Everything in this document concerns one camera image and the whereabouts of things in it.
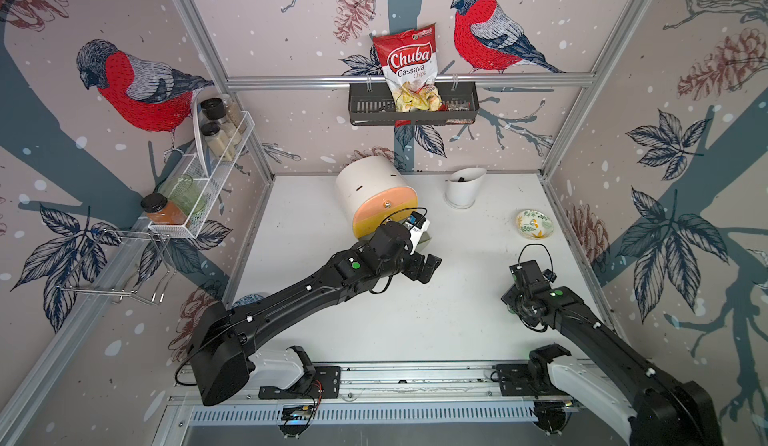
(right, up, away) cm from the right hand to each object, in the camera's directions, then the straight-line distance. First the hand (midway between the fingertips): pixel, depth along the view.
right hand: (509, 296), depth 86 cm
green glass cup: (-83, +30, -18) cm, 90 cm away
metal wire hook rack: (-86, +16, -30) cm, 93 cm away
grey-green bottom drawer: (-25, +16, +4) cm, 30 cm away
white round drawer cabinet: (-39, +31, -3) cm, 50 cm away
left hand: (-24, +16, -12) cm, 32 cm away
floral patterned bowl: (+16, +20, +18) cm, 31 cm away
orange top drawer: (-37, +29, -1) cm, 47 cm away
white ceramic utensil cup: (-9, +33, +19) cm, 39 cm away
